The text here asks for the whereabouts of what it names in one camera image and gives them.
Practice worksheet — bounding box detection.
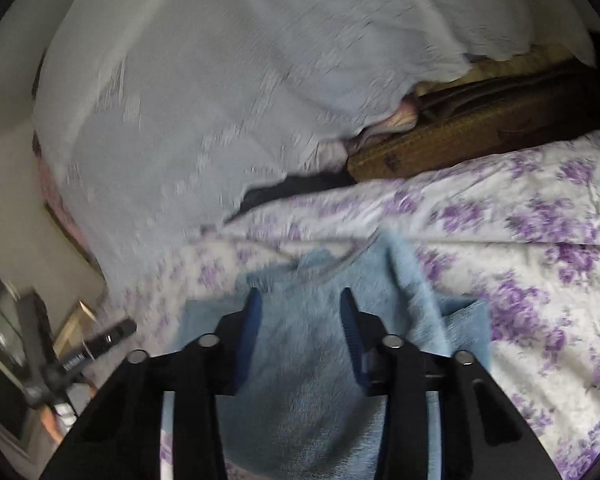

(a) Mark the blue fleece baby onesie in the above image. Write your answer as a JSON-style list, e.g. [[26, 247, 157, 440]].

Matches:
[[175, 232, 491, 479]]

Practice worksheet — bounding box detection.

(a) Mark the black dark clothing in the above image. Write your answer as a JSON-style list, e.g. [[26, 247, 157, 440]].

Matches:
[[226, 170, 355, 222]]

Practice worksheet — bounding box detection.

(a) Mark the person left hand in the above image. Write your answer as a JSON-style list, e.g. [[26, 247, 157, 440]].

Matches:
[[40, 402, 78, 444]]

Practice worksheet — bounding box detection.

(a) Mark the purple floral bed quilt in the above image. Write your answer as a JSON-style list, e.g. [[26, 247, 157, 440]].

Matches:
[[98, 130, 600, 479]]

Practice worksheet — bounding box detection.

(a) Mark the white lace cover cloth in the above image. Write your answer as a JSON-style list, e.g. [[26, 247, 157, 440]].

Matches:
[[33, 0, 594, 290]]

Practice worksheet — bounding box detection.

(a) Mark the pink white folded bedding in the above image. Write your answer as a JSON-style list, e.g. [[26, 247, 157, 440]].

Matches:
[[317, 96, 419, 166]]

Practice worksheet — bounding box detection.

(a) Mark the woven brown bamboo mat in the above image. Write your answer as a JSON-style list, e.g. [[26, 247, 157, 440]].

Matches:
[[348, 58, 600, 182]]

